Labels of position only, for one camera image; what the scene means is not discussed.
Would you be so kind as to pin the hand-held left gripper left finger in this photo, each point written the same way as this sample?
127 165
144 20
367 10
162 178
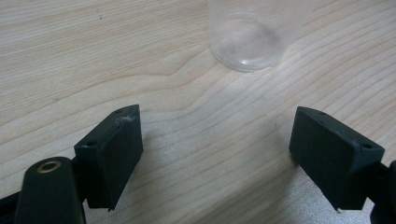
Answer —
107 161

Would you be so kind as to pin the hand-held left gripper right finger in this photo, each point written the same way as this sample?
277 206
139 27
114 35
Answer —
330 165

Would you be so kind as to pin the clear plastic cup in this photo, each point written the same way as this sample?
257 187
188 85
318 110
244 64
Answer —
249 40

